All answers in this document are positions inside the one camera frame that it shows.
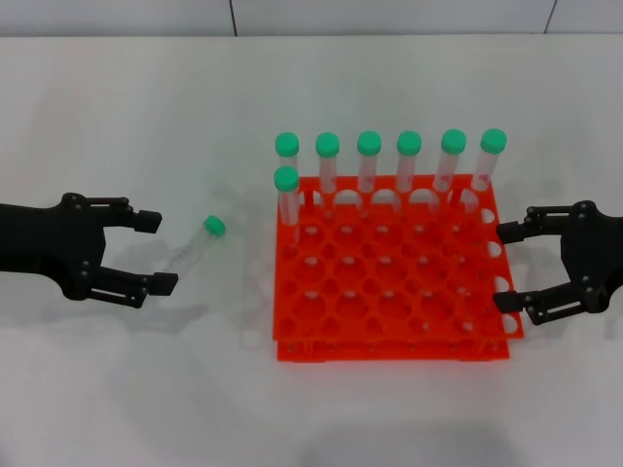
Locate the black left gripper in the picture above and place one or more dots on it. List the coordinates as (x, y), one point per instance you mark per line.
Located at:
(44, 243)

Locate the clear tube with green cap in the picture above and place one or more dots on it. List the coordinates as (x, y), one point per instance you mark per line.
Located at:
(409, 142)
(194, 245)
(453, 141)
(493, 140)
(369, 142)
(286, 178)
(327, 144)
(287, 144)

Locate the orange test tube rack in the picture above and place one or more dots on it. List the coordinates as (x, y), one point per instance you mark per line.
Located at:
(389, 272)

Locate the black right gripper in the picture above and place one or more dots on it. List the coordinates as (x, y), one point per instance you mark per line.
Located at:
(594, 253)

